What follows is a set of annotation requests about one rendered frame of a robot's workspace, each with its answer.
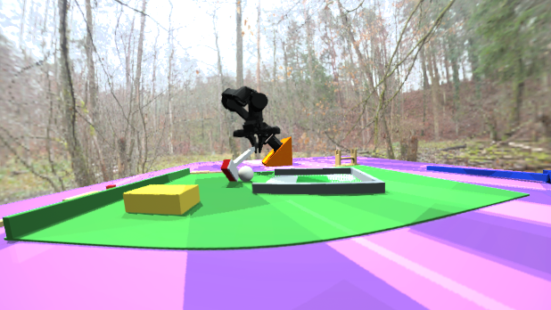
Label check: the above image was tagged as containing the blue golf putter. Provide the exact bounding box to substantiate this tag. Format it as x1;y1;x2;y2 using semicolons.
427;166;551;184

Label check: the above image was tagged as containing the green flat mat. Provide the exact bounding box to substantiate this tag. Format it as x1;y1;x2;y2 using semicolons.
4;165;530;250

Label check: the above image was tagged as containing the white ball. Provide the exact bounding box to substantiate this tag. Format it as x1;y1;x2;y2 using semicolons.
239;167;254;182

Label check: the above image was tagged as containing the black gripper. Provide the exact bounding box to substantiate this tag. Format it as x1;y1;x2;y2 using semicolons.
233;114;281;153

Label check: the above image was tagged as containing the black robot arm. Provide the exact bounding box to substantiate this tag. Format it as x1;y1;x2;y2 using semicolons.
221;86;283;151

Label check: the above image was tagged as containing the yellow rectangular block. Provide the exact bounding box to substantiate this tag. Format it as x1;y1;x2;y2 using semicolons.
122;184;200;215

